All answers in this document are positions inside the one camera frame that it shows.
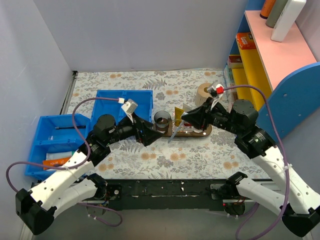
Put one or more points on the colourful shelf unit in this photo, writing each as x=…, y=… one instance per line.
x=286, y=72

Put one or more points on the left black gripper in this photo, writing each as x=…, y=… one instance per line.
x=139, y=130

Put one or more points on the black toothbrush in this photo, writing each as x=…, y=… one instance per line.
x=70, y=127

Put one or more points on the white toothpaste tube black cap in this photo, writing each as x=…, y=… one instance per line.
x=186, y=107

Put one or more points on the oval wooden tray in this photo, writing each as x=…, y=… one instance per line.
x=169, y=128

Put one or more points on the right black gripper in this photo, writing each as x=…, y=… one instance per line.
x=204, y=116

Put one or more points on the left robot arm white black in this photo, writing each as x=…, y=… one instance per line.
x=39, y=206

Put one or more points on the light blue toothbrush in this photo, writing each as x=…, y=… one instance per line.
x=178, y=128

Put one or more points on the orange bottle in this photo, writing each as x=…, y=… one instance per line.
x=267, y=8

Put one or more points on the yellow toothpaste tube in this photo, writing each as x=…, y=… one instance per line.
x=178, y=116

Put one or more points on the blue toiletry bin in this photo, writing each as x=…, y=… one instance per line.
x=49, y=140

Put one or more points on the red box on shelf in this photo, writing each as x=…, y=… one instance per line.
x=234, y=61

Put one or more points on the orange snack box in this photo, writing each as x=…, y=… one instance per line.
x=245, y=41

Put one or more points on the orange toothpaste tube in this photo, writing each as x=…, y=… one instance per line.
x=54, y=162

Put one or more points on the clear acrylic holder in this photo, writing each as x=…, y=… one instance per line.
x=186, y=129

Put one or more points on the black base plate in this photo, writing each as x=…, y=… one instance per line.
x=163, y=194

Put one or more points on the blue double bin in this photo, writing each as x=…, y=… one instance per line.
x=143, y=98

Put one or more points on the grey bottle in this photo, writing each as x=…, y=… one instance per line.
x=275, y=13

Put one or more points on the brown toilet paper roll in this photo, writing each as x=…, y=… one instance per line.
x=202, y=93

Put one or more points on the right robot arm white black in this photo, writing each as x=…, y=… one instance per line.
x=298, y=205

